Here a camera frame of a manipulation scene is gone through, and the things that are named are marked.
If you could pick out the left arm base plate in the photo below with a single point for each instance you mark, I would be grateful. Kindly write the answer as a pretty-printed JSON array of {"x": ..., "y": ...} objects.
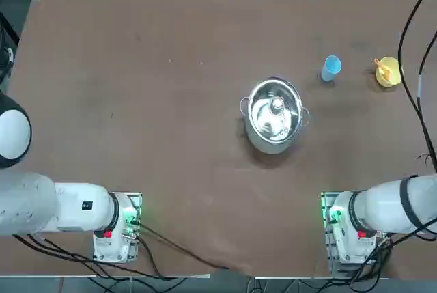
[{"x": 136, "y": 201}]

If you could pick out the glass pot lid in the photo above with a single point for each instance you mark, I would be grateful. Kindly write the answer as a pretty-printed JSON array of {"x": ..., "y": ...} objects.
[{"x": 266, "y": 122}]

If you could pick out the black frame bar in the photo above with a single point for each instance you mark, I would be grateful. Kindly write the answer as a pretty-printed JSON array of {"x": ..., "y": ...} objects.
[{"x": 10, "y": 30}]

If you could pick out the stainless steel pot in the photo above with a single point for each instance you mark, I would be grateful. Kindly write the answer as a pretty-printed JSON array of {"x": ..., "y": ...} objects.
[{"x": 269, "y": 148}]

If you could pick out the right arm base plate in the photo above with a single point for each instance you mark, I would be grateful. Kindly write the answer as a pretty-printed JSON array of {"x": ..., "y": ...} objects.
[{"x": 326, "y": 255}]

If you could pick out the blue plastic cup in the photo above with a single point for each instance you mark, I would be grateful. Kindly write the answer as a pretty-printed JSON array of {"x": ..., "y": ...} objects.
[{"x": 333, "y": 66}]

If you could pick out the yellow plastic bowl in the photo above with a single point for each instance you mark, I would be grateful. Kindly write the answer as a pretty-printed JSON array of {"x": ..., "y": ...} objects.
[{"x": 396, "y": 71}]

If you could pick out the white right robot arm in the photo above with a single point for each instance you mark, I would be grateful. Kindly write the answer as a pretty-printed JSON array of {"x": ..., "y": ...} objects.
[{"x": 375, "y": 211}]

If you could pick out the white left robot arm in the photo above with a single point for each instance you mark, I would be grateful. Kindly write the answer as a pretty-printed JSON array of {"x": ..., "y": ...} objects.
[{"x": 68, "y": 207}]

